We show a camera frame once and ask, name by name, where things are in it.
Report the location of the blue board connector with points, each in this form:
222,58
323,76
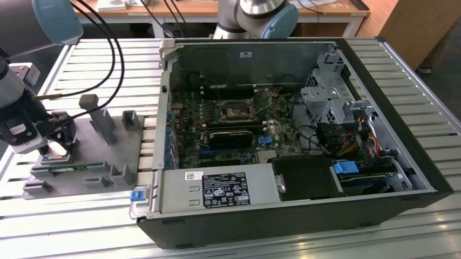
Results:
264,140

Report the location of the blue case latch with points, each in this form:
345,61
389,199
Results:
138,195

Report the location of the white desk device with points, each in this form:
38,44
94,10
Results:
112,4

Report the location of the hard disk in blue carrier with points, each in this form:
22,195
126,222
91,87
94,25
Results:
345,167

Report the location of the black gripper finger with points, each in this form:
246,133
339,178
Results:
67,147
46,150

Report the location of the grey parts rack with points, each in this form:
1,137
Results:
94,151

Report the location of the white papers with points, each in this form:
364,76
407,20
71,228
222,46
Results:
321,3

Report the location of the silver chipset heatsink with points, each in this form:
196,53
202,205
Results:
267,157

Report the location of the silver metal disk bay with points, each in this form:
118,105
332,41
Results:
321,94

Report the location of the CPU socket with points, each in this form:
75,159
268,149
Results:
236,111

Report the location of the green motherboard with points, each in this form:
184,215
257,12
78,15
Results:
285,129

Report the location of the black graphics card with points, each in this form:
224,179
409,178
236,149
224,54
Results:
230,140

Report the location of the grey power supply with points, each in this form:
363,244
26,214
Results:
177,189

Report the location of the black PC case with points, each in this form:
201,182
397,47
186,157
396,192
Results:
252,229

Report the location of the wooden cabinet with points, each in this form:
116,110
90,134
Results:
415,27

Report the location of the black RAM slot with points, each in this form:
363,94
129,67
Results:
236,128
234,123

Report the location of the wooden desk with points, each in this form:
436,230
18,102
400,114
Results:
202,9

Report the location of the green RAM stick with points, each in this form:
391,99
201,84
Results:
81,166

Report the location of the black plastic shroud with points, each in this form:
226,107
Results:
307,178

